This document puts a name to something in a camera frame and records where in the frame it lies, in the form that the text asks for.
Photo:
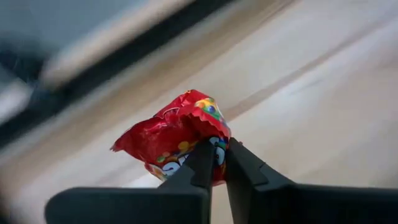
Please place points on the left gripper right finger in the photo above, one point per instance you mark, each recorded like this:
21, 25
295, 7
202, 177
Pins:
248, 186

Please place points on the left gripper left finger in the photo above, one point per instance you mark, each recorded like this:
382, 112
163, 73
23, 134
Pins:
186, 186

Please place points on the red Skittles candy pack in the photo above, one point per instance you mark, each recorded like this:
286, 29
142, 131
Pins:
161, 140

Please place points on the black aluminium table frame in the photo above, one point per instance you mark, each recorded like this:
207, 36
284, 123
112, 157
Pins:
109, 70

